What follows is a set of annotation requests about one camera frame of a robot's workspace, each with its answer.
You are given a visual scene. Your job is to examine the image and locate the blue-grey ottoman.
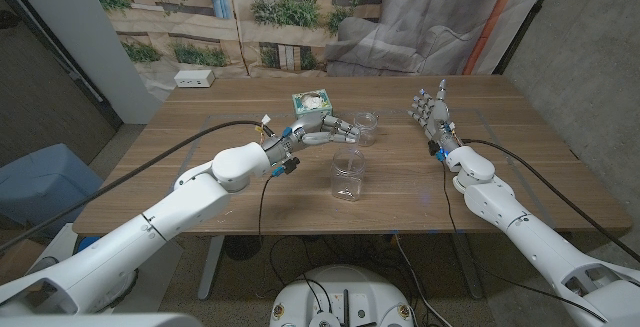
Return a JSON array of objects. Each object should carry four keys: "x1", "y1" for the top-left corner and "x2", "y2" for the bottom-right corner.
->
[{"x1": 0, "y1": 142, "x2": 105, "y2": 238}]

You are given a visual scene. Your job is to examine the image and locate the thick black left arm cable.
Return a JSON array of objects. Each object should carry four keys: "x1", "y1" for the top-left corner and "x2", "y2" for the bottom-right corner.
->
[{"x1": 0, "y1": 119, "x2": 276, "y2": 253}]

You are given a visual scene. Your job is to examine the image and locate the black round floor fan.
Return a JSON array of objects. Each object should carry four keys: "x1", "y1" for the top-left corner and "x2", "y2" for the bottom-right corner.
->
[{"x1": 223, "y1": 235, "x2": 265, "y2": 262}]

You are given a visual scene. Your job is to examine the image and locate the teal floral tissue box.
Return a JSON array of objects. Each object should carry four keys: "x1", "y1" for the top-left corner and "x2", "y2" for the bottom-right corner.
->
[{"x1": 291, "y1": 88, "x2": 335, "y2": 121}]

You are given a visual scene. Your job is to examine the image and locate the printed fabric backdrop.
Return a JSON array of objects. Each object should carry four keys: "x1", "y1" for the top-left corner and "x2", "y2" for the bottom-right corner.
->
[{"x1": 82, "y1": 0, "x2": 557, "y2": 99}]

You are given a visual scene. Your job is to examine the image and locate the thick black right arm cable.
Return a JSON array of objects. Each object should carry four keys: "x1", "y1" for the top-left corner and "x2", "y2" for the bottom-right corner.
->
[{"x1": 460, "y1": 138, "x2": 640, "y2": 263}]

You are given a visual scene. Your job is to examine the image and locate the brown cardboard box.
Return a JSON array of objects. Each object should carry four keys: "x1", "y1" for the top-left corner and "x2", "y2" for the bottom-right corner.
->
[{"x1": 0, "y1": 236, "x2": 46, "y2": 283}]

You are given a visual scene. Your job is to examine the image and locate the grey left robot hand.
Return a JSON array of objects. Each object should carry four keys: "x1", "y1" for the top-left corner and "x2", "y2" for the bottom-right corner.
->
[{"x1": 262, "y1": 111, "x2": 362, "y2": 166}]

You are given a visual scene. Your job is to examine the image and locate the black backdrop stand pole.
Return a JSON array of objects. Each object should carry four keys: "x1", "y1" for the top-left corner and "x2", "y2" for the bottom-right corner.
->
[{"x1": 492, "y1": 0, "x2": 564, "y2": 76}]

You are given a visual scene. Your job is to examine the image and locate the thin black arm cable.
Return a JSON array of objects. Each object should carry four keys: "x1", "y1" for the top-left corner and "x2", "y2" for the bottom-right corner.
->
[
  {"x1": 256, "y1": 174, "x2": 275, "y2": 241},
  {"x1": 440, "y1": 160, "x2": 609, "y2": 324}
]

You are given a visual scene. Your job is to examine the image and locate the white robot torso base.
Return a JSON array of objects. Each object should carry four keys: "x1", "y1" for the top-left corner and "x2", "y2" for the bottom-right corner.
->
[{"x1": 268, "y1": 264, "x2": 415, "y2": 327}]

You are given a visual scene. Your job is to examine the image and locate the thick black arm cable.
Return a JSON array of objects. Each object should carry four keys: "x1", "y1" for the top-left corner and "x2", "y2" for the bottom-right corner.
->
[
  {"x1": 460, "y1": 138, "x2": 640, "y2": 263},
  {"x1": 0, "y1": 119, "x2": 276, "y2": 253}
]

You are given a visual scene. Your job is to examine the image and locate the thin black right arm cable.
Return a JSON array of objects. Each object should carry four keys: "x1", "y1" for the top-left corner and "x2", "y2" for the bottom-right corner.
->
[{"x1": 440, "y1": 160, "x2": 609, "y2": 324}]

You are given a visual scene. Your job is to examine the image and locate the white table leg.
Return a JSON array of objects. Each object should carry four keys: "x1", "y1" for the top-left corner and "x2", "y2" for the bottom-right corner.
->
[{"x1": 197, "y1": 235, "x2": 226, "y2": 302}]

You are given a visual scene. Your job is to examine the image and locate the large clear plastic cup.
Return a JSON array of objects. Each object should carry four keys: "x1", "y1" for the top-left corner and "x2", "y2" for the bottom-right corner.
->
[{"x1": 329, "y1": 147, "x2": 367, "y2": 203}]

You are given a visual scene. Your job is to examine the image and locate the grey table leg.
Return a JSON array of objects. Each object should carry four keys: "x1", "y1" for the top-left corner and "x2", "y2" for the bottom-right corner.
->
[{"x1": 452, "y1": 231, "x2": 484, "y2": 301}]

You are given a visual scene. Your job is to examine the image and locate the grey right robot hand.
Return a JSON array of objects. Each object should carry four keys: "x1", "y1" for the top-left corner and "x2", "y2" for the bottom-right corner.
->
[{"x1": 407, "y1": 78, "x2": 464, "y2": 156}]

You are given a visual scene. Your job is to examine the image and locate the small clear glass jar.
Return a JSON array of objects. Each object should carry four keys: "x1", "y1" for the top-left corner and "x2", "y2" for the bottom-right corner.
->
[{"x1": 352, "y1": 111, "x2": 380, "y2": 148}]

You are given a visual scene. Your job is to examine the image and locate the grey floor cable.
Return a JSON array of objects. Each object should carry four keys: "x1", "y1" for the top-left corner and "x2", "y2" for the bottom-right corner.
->
[{"x1": 393, "y1": 234, "x2": 454, "y2": 327}]

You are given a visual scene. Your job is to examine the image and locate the white robot chest edge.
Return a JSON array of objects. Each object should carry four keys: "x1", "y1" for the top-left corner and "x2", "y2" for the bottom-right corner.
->
[{"x1": 0, "y1": 313, "x2": 204, "y2": 327}]

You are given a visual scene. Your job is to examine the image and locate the white power strip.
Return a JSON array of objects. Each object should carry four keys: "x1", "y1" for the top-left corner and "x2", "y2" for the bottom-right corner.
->
[{"x1": 173, "y1": 69, "x2": 217, "y2": 89}]

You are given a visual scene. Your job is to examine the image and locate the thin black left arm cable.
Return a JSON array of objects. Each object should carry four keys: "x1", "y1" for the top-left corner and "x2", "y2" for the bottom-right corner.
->
[{"x1": 256, "y1": 174, "x2": 275, "y2": 241}]

